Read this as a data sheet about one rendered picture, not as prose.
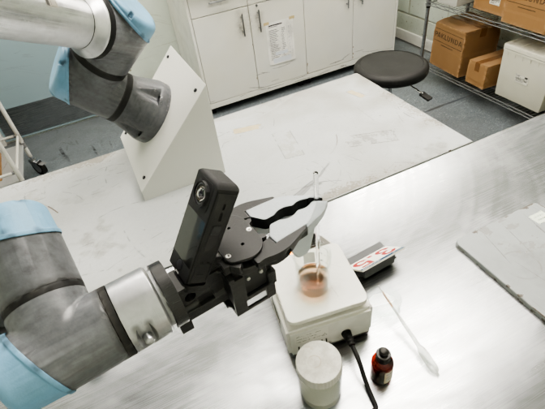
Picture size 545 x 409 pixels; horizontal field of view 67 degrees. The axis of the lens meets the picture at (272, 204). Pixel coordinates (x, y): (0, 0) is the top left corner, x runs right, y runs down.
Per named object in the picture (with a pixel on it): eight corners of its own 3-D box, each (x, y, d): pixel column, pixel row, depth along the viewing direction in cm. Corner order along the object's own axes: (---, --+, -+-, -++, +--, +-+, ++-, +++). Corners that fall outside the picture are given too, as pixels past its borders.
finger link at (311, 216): (325, 229, 52) (263, 263, 49) (325, 193, 49) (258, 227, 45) (341, 243, 50) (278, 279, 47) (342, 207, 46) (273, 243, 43)
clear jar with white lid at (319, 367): (328, 420, 55) (327, 393, 49) (290, 396, 57) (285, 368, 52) (349, 383, 58) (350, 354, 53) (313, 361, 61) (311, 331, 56)
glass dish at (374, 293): (358, 303, 67) (358, 295, 66) (382, 286, 69) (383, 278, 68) (383, 327, 64) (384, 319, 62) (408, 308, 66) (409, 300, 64)
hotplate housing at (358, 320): (257, 264, 76) (251, 233, 71) (323, 244, 78) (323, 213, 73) (294, 374, 60) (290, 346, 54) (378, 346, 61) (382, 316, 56)
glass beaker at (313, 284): (288, 286, 61) (283, 249, 56) (315, 267, 63) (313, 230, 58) (315, 312, 57) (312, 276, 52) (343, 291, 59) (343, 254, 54)
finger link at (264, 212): (307, 214, 55) (249, 247, 51) (306, 178, 51) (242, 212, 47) (323, 227, 53) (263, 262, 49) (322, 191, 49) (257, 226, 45)
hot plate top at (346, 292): (266, 264, 65) (265, 260, 65) (336, 244, 67) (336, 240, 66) (289, 328, 56) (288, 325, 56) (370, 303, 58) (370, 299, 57)
